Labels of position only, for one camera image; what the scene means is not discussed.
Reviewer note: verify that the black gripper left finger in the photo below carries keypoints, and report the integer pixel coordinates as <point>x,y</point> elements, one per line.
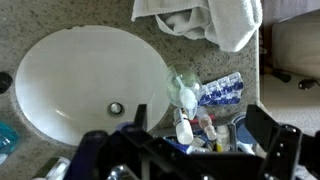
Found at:
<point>141,116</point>

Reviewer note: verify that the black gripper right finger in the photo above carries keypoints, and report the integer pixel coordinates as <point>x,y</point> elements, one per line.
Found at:
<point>263,126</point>

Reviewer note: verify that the white terry towel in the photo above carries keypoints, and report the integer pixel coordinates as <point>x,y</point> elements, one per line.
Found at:
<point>230,23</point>

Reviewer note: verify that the round blue lid container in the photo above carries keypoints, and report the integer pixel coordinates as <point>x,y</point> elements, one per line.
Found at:
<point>245,133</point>

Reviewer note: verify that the metal sink drain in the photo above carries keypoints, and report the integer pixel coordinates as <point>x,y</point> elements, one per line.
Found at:
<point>116,108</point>

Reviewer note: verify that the white cylindrical bottle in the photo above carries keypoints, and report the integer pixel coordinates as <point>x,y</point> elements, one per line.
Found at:
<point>184,130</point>

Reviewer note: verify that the clear glass soap dispenser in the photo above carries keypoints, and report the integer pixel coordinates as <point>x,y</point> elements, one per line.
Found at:
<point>183,83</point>

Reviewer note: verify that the toothpaste tube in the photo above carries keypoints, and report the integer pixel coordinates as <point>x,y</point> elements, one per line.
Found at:
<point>223,88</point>

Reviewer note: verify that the small clear pink-filled bottle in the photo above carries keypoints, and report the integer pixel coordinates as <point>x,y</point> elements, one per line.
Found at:
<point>207,123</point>

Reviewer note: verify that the chrome faucet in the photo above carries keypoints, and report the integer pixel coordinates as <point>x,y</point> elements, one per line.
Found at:
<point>116,172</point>

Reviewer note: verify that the white oval sink basin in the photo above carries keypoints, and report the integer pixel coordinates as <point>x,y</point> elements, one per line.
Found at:
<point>76,83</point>

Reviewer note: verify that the blue mouthwash bottle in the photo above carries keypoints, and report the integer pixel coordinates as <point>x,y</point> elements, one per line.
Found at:
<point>6,140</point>

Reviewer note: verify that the small black round object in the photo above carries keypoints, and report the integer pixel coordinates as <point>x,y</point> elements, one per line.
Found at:
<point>4,82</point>

